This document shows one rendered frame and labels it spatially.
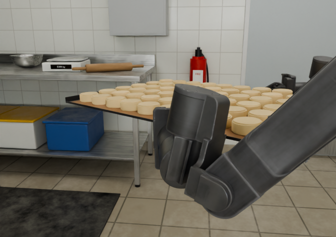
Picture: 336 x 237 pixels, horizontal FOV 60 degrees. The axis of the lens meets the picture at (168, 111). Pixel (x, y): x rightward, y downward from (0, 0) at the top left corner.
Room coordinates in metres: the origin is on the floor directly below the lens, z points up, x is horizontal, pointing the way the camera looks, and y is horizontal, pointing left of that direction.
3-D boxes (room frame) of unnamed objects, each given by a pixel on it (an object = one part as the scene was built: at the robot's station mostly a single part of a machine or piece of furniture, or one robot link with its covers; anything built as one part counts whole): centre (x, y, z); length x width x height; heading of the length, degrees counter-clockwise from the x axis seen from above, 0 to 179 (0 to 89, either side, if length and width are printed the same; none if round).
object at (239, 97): (0.68, -0.17, 1.01); 0.05 x 0.05 x 0.02
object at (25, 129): (2.50, 1.25, 0.36); 0.46 x 0.38 x 0.26; 174
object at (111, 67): (2.29, 0.46, 0.91); 0.56 x 0.06 x 0.06; 113
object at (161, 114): (0.42, -0.01, 1.00); 0.07 x 0.07 x 0.10; 4
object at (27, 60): (2.60, 1.24, 0.93); 0.27 x 0.27 x 0.10
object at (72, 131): (2.45, 0.80, 0.36); 0.46 x 0.38 x 0.26; 176
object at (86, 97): (0.76, 0.21, 1.00); 0.05 x 0.05 x 0.02
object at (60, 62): (2.42, 0.83, 0.92); 0.32 x 0.30 x 0.09; 1
